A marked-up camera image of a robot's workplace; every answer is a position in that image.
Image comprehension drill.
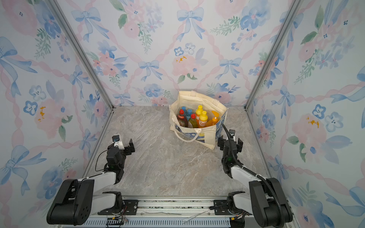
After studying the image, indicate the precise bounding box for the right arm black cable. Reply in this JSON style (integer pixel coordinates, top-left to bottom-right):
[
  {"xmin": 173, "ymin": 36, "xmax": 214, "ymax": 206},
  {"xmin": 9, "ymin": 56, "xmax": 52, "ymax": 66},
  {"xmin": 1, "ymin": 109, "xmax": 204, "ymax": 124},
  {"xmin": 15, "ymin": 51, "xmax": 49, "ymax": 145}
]
[{"xmin": 221, "ymin": 123, "xmax": 286, "ymax": 228}]

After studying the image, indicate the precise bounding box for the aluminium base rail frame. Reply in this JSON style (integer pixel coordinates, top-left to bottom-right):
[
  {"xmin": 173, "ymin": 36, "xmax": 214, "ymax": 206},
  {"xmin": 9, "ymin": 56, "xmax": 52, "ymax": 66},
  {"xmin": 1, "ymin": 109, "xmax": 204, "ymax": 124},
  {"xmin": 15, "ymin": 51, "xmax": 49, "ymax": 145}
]
[{"xmin": 51, "ymin": 195, "xmax": 300, "ymax": 228}]

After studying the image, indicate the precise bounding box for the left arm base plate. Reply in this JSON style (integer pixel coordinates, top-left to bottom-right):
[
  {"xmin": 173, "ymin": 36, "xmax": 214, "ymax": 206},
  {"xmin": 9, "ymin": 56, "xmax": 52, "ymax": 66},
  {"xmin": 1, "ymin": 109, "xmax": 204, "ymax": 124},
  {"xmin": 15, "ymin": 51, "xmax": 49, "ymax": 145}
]
[{"xmin": 97, "ymin": 199, "xmax": 139, "ymax": 216}]

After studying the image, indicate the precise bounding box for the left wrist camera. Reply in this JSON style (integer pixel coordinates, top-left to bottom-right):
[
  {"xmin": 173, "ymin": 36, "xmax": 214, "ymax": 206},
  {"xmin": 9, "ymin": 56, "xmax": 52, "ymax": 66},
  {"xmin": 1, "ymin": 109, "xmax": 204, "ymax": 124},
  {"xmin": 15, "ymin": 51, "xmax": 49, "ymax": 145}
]
[{"xmin": 112, "ymin": 135, "xmax": 125, "ymax": 150}]

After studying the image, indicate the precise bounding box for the cream shopping bag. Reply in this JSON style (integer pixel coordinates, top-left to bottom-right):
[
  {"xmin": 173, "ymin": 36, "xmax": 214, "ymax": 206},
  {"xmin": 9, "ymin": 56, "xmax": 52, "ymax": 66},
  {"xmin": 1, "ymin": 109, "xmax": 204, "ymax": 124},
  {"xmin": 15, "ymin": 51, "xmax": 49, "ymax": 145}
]
[{"xmin": 169, "ymin": 91, "xmax": 228, "ymax": 149}]

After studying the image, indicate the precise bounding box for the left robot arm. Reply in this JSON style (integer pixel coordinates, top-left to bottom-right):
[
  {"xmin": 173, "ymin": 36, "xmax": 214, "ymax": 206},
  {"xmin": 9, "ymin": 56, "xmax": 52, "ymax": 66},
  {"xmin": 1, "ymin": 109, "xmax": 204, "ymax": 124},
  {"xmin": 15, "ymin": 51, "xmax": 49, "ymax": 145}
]
[{"xmin": 46, "ymin": 135, "xmax": 136, "ymax": 226}]

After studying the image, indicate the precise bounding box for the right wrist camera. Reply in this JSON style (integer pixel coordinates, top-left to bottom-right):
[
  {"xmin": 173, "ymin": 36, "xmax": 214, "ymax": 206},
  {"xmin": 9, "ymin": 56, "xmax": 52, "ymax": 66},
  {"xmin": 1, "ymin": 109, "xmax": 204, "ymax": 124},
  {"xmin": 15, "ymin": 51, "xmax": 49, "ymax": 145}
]
[{"xmin": 229, "ymin": 129, "xmax": 236, "ymax": 141}]

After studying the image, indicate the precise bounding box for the yellow-green red cap bottle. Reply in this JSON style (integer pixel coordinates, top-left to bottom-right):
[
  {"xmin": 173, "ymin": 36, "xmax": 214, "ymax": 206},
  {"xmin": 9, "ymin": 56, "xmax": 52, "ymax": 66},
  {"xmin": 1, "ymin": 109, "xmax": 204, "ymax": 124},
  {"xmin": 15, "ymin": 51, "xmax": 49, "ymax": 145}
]
[{"xmin": 189, "ymin": 114, "xmax": 199, "ymax": 128}]

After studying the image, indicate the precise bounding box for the yellow cap orange bottle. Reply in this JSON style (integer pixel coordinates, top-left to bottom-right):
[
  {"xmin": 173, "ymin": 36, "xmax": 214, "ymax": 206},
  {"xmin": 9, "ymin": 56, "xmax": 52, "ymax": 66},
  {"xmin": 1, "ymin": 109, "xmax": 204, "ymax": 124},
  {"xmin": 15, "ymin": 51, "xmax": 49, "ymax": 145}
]
[
  {"xmin": 198, "ymin": 111, "xmax": 208, "ymax": 128},
  {"xmin": 195, "ymin": 105, "xmax": 203, "ymax": 120}
]

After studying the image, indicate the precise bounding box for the right corner aluminium post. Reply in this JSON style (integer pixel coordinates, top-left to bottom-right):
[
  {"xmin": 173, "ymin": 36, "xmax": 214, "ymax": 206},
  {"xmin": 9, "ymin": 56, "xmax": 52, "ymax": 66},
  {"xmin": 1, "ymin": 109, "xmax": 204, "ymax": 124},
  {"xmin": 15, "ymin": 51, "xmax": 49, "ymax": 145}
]
[{"xmin": 244, "ymin": 0, "xmax": 303, "ymax": 110}]

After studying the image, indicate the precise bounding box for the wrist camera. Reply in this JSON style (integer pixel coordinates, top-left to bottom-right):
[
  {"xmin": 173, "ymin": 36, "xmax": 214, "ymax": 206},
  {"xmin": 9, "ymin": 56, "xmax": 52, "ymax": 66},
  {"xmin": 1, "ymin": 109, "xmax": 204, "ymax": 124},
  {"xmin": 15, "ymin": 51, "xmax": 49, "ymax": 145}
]
[
  {"xmin": 112, "ymin": 135, "xmax": 125, "ymax": 150},
  {"xmin": 229, "ymin": 129, "xmax": 236, "ymax": 141}
]

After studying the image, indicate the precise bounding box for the left corner aluminium post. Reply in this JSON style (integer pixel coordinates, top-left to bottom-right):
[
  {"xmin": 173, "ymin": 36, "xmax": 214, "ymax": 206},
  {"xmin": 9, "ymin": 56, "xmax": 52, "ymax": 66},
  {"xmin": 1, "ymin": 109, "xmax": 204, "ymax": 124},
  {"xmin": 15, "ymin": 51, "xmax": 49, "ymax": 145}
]
[{"xmin": 45, "ymin": 0, "xmax": 115, "ymax": 109}]

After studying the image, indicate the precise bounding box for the dark red Fairy bottle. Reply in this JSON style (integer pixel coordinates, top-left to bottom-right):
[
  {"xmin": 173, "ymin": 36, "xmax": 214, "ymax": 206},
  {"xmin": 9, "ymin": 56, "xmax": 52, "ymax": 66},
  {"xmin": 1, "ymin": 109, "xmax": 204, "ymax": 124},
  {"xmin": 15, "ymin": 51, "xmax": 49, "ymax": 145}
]
[{"xmin": 177, "ymin": 109, "xmax": 188, "ymax": 127}]

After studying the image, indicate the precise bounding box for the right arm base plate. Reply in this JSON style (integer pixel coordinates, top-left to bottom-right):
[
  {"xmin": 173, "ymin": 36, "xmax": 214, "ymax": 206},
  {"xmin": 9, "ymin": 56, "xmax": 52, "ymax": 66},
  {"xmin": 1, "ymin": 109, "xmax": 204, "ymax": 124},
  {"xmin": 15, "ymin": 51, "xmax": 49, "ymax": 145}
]
[{"xmin": 209, "ymin": 199, "xmax": 251, "ymax": 217}]

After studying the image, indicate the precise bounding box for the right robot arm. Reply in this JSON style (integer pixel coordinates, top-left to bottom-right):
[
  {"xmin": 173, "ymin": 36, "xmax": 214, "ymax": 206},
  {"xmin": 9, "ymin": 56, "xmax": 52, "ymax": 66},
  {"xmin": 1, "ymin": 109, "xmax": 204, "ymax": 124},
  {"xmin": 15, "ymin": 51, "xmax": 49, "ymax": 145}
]
[{"xmin": 214, "ymin": 136, "xmax": 293, "ymax": 228}]

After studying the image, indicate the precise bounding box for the orange pump soap bottle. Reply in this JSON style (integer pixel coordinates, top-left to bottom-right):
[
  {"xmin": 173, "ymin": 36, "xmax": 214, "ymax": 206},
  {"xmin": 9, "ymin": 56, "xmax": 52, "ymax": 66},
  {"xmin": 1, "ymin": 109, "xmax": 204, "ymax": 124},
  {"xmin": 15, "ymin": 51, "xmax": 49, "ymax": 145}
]
[{"xmin": 206, "ymin": 111, "xmax": 220, "ymax": 127}]

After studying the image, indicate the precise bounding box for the corner aluminium post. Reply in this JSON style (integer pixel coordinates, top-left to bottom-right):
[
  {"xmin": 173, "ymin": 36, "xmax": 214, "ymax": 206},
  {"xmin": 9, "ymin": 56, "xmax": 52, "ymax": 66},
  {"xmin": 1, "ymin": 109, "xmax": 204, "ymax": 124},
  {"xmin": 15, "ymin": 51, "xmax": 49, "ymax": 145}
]
[
  {"xmin": 244, "ymin": 0, "xmax": 303, "ymax": 110},
  {"xmin": 45, "ymin": 0, "xmax": 115, "ymax": 109}
]

